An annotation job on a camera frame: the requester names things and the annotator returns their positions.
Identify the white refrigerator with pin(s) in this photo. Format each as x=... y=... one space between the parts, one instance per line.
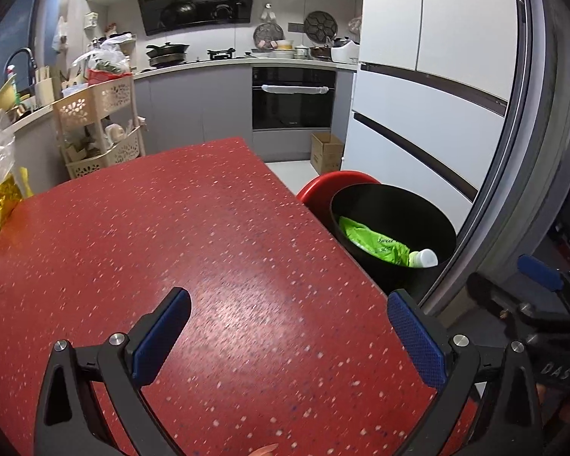
x=431 y=92

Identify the person's hand on handle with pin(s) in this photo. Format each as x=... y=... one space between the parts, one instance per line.
x=268 y=450

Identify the green snack bag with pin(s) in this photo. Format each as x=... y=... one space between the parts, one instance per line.
x=374 y=243

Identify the white rice cooker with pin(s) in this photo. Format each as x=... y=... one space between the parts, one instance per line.
x=345 y=52

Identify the black kitchen faucet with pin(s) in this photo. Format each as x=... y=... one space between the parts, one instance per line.
x=22 y=64

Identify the red round stool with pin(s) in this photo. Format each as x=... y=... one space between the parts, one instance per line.
x=316 y=195

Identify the white green tall bottle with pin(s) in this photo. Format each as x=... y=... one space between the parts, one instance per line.
x=422 y=259

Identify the beige plastic storage rack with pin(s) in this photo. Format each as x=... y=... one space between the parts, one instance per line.
x=99 y=127

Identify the black wok on stove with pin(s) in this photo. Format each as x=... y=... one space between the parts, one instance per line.
x=168 y=54

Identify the cardboard box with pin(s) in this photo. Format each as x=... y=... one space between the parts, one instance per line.
x=326 y=152

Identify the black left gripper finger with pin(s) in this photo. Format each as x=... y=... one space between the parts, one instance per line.
x=69 y=419
x=507 y=420

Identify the black built-in oven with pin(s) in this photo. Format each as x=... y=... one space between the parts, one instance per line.
x=292 y=98

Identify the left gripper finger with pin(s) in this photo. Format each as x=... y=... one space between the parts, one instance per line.
x=539 y=272
x=492 y=298

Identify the black trash bin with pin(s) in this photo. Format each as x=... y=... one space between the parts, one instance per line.
x=404 y=217

